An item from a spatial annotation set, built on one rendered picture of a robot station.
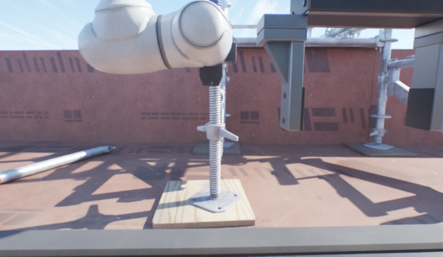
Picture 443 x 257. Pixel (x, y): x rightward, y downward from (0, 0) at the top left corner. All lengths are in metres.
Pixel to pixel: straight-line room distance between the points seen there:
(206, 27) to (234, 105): 1.31
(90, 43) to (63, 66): 1.60
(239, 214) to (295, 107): 0.57
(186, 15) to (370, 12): 0.25
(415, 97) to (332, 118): 1.54
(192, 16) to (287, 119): 0.23
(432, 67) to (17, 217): 1.03
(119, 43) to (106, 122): 1.49
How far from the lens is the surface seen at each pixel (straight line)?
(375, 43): 1.82
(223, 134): 0.70
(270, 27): 0.21
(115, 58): 0.45
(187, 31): 0.37
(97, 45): 0.46
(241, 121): 1.66
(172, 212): 0.76
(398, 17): 0.27
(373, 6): 0.24
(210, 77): 0.57
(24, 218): 0.97
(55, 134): 2.16
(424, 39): 0.30
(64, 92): 2.07
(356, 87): 1.88
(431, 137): 2.25
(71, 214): 0.91
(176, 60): 0.43
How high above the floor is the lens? 0.40
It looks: 7 degrees down
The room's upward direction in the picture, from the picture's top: straight up
